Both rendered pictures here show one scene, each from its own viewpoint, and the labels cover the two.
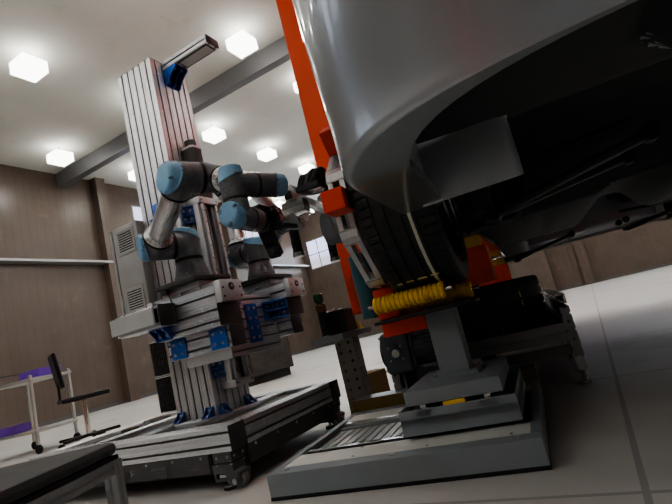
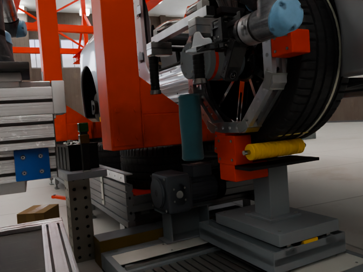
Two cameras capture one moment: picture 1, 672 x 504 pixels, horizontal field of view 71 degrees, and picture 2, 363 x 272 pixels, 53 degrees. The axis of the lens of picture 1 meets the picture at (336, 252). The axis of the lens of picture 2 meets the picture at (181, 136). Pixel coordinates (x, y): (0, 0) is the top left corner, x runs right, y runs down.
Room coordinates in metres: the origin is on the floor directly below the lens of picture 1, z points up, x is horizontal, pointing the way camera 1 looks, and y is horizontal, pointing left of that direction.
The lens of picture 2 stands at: (0.97, 1.03, 0.64)
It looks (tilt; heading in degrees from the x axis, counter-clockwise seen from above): 3 degrees down; 312
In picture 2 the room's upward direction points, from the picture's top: 4 degrees counter-clockwise
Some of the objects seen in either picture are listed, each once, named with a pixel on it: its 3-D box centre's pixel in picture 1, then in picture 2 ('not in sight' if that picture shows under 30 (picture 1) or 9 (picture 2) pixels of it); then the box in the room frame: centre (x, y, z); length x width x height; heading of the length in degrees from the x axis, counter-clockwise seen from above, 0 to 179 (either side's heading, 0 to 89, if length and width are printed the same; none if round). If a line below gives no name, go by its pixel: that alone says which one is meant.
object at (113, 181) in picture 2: not in sight; (79, 172); (3.52, -0.59, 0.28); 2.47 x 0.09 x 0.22; 159
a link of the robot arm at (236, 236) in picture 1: (233, 219); not in sight; (2.55, 0.51, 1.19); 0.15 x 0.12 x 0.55; 49
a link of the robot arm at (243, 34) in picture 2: (252, 220); (251, 28); (1.42, 0.23, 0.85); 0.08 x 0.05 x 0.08; 69
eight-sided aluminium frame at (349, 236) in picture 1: (367, 216); (228, 61); (1.75, -0.15, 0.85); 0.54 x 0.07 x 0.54; 159
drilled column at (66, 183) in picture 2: (355, 378); (79, 215); (2.53, 0.06, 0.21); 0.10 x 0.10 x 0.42; 69
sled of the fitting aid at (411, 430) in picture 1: (467, 397); (266, 235); (1.73, -0.33, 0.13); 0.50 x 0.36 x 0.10; 159
